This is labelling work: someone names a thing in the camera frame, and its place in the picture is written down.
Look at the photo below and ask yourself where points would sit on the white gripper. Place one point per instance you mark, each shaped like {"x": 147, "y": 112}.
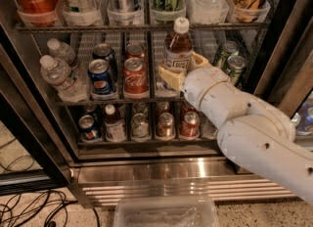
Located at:
{"x": 202, "y": 82}

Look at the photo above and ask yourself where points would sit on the brown tea bottle white cap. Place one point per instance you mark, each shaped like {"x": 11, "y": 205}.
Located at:
{"x": 178, "y": 46}

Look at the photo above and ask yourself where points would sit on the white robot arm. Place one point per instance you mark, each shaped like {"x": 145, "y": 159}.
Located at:
{"x": 251, "y": 133}

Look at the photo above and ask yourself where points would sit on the empty white shelf tray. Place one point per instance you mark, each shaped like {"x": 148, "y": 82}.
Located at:
{"x": 204, "y": 43}

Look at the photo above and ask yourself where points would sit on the bottom shelf red can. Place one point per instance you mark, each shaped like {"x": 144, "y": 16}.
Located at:
{"x": 190, "y": 125}

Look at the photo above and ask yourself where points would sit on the bottom shelf brown can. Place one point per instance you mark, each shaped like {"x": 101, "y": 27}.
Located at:
{"x": 165, "y": 125}

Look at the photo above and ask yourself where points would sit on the bottom shelf water bottle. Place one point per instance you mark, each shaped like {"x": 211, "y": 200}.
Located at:
{"x": 209, "y": 131}

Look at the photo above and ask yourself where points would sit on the bottom shelf green white can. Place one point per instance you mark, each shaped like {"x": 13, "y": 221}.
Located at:
{"x": 139, "y": 126}

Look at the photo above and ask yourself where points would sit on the bottom shelf tea bottle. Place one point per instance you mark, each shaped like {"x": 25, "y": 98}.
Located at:
{"x": 114, "y": 124}

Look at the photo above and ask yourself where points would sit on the right glass fridge door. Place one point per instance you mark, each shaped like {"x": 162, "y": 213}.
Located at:
{"x": 282, "y": 73}

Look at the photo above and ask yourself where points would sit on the bottom shelf Pepsi can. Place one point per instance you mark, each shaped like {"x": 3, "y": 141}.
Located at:
{"x": 89, "y": 127}

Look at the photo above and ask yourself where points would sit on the front clear water bottle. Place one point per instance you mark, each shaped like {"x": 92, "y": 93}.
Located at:
{"x": 60, "y": 76}

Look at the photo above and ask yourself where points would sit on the rear clear water bottle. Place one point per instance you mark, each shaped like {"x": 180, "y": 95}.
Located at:
{"x": 61, "y": 50}

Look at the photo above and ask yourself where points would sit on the stainless fridge base grille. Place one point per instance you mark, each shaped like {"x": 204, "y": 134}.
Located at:
{"x": 105, "y": 184}

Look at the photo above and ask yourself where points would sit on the left fridge door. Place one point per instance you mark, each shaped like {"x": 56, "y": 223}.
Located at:
{"x": 29, "y": 159}

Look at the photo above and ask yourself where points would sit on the rear green soda can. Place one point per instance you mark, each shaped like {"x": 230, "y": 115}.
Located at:
{"x": 224, "y": 51}

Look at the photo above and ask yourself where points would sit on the green soda can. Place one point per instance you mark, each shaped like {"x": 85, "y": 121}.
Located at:
{"x": 234, "y": 67}
{"x": 224, "y": 51}

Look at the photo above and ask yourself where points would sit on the front green soda can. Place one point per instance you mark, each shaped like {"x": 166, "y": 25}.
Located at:
{"x": 234, "y": 67}

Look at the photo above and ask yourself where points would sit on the front red Coca-Cola can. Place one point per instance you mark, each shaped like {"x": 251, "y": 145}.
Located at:
{"x": 135, "y": 79}

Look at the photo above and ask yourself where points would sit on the red coca-cola can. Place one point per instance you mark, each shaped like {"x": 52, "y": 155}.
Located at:
{"x": 135, "y": 79}
{"x": 136, "y": 50}

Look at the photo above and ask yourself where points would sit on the rear red Coca-Cola can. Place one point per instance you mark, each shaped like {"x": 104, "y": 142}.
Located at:
{"x": 136, "y": 50}

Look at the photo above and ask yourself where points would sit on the rear dark Pepsi can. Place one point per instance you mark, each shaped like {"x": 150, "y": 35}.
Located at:
{"x": 106, "y": 52}

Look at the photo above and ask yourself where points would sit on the front blue Pepsi can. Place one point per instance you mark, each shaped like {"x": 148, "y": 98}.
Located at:
{"x": 99, "y": 73}

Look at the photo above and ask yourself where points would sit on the cans behind right door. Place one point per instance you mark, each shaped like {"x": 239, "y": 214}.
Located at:
{"x": 303, "y": 120}

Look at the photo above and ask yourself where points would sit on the clear plastic bin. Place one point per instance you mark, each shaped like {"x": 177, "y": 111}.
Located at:
{"x": 171, "y": 211}

